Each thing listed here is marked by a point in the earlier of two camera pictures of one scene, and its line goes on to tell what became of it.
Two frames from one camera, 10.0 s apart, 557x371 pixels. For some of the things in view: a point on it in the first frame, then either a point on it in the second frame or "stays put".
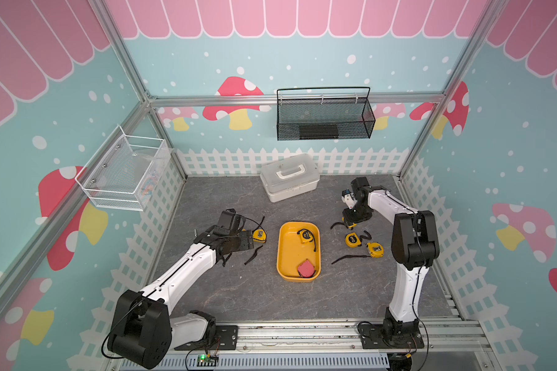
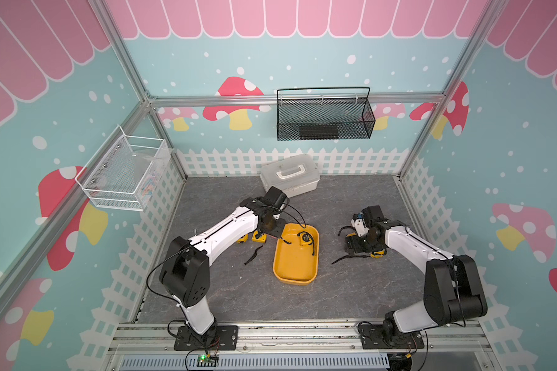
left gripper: x=246 y=240 -> x=278 y=231
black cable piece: x=375 y=250 stays put
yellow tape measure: x=259 y=236 stays put
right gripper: x=348 y=219 -> x=356 y=247
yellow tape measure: x=307 y=236 stays put
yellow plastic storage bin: x=292 y=251 stays put
